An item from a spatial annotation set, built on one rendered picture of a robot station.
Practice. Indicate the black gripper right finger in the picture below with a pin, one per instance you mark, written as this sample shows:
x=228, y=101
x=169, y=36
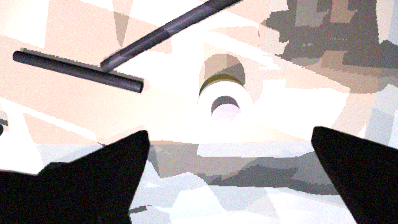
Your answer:
x=364, y=173

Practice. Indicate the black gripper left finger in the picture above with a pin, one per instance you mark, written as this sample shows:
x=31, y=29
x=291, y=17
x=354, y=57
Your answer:
x=97, y=188

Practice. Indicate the dark grey cylindrical rod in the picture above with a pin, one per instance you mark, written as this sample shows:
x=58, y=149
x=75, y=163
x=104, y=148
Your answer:
x=78, y=71
x=164, y=32

